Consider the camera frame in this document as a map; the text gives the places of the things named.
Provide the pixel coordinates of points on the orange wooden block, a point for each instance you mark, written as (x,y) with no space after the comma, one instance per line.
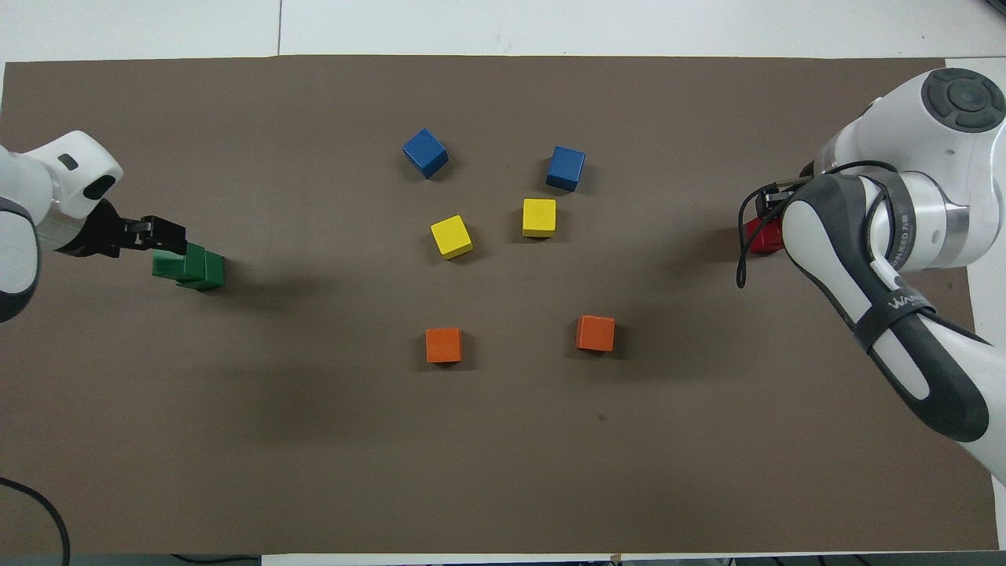
(595,333)
(444,345)

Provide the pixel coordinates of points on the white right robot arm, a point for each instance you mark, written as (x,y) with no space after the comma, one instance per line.
(943,157)

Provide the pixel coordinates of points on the brown table mat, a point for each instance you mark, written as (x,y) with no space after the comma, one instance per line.
(503,440)

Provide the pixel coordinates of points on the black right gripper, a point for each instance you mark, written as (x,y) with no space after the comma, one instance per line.
(805,171)

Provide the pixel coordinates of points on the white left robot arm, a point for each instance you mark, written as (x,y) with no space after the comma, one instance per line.
(71,181)

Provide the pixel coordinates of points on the blue wooden block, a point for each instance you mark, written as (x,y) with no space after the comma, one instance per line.
(425,152)
(566,168)

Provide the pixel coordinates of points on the green wooden block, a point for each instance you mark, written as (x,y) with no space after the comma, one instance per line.
(211,277)
(174,266)

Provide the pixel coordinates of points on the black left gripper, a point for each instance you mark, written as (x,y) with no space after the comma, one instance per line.
(98,232)

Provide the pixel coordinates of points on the yellow wooden block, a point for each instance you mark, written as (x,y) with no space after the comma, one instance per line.
(539,218)
(451,237)

